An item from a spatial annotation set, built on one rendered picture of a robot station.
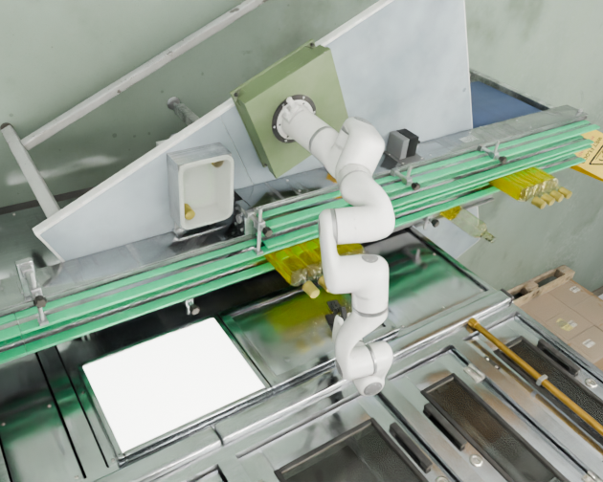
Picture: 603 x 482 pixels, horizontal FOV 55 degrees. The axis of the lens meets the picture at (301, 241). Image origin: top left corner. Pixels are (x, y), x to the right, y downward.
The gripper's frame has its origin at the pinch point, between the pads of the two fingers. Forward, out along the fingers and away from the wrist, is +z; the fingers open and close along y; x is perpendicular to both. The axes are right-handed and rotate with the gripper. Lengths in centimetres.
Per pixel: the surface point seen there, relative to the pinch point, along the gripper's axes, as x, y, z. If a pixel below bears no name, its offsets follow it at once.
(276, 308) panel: 11.2, -12.4, 17.9
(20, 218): 90, -14, 89
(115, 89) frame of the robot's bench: 50, 31, 95
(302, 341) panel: 7.5, -12.5, 2.0
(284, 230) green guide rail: 4.6, 6.1, 33.7
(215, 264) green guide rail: 29.4, 4.6, 23.6
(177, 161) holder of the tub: 37, 34, 36
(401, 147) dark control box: -46, 20, 56
